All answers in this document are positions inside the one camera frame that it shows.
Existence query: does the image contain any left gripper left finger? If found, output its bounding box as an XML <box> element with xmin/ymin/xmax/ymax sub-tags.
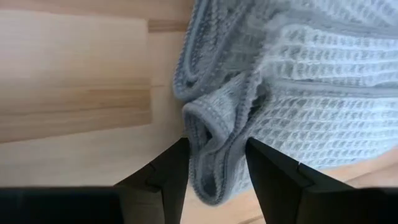
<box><xmin>114</xmin><ymin>137</ymin><xmax>191</xmax><ymax>224</ymax></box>

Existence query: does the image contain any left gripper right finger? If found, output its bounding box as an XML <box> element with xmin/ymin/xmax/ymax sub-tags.
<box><xmin>244</xmin><ymin>137</ymin><xmax>355</xmax><ymax>224</ymax></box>

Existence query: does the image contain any light grey waffle microfiber towel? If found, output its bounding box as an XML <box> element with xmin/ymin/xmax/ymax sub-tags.
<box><xmin>172</xmin><ymin>0</ymin><xmax>398</xmax><ymax>207</ymax></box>

